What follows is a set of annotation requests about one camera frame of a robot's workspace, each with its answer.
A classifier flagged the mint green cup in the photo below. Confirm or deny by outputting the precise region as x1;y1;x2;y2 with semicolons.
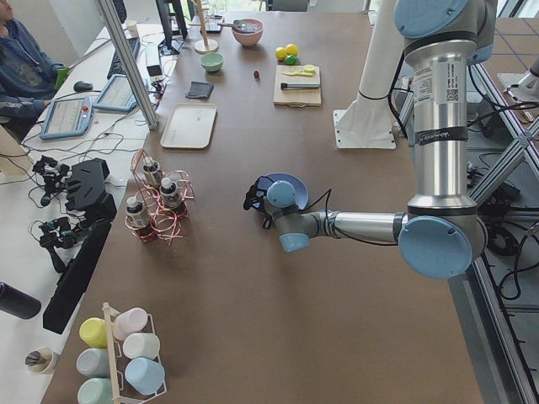
77;378;113;404

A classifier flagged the steel muddler black tip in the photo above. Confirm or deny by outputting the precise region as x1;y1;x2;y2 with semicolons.
280;82;321;91

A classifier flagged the light blue cup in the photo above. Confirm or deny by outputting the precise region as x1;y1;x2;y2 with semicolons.
125;357;165;396

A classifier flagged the blue round plate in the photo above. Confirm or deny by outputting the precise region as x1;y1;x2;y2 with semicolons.
256;173;309;210

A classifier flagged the yellow plastic knife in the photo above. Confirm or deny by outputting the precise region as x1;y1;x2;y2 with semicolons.
281;70;316;77

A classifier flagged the black computer mouse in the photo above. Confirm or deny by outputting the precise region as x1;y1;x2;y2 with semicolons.
73;81;93;93

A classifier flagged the black thermos bottle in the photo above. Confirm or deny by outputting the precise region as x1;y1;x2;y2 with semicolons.
1;282;41;320

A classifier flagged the green bowl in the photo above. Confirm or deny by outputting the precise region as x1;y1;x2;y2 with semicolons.
200;52;224;73

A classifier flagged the lemon half slice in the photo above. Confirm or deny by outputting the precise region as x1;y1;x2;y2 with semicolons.
303;65;316;74

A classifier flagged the green lime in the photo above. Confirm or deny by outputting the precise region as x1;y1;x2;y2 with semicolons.
284;55;297;66

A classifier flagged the copper wire bottle rack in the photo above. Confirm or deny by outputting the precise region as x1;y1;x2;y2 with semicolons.
125;149;195;244

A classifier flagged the white cup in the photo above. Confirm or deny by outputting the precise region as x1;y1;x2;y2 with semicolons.
122;332;161;360

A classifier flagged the metal ice scoop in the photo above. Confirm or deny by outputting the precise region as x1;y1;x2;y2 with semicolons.
218;19;257;34

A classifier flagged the grey folded cloth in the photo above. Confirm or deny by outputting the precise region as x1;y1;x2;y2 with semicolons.
185;81;214;99

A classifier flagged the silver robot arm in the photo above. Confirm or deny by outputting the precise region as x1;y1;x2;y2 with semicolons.
243;1;497;279

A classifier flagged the blue teach pendant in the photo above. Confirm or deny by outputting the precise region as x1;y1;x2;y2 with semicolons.
40;97;93;140
93;74;136;113

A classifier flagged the black keyboard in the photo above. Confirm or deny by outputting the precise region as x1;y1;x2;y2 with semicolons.
106;36;141;80

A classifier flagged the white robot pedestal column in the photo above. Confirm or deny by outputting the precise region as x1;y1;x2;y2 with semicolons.
334;0;403;149

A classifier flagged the aluminium frame post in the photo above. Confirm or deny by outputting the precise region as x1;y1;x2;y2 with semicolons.
96;0;158;130

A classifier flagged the pink bowl with ice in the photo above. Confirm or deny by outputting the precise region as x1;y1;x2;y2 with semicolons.
232;19;264;47

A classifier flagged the yellow lemon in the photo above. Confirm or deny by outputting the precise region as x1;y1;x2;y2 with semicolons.
285;44;299;56
275;47;288;61

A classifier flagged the dark drink bottle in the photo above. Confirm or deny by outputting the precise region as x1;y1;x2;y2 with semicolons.
126;196;157;242
160;177;186;216
142;156;163;187

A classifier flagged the yellow cup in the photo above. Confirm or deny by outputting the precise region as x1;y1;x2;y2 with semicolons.
79;317;107;348

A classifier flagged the paper cup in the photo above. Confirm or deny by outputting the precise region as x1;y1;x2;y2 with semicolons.
24;347;60;375

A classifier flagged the cream rabbit tray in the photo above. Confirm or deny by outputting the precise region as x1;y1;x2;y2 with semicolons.
160;103;217;150

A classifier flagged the pink cup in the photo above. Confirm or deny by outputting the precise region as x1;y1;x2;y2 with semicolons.
113;307;147;341

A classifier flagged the wooden cup tree stand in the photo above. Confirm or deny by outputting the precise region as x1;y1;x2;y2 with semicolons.
190;0;219;55

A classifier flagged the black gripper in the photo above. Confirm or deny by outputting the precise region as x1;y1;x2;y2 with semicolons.
243;176;274;230

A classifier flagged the seated person blue hoodie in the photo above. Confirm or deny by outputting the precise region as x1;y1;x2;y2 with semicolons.
1;1;65;142

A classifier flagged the wooden cutting board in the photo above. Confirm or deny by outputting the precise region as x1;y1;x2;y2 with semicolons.
273;65;322;107

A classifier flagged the grey cup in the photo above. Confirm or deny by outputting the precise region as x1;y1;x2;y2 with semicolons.
76;348;109;378

